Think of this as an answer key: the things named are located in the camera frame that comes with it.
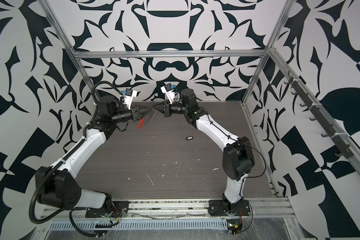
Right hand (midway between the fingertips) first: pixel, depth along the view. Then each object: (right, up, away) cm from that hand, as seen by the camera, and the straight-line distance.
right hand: (154, 106), depth 73 cm
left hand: (-1, 0, 0) cm, 2 cm away
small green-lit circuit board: (+38, -56, -2) cm, 68 cm away
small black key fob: (+18, -19, +26) cm, 37 cm away
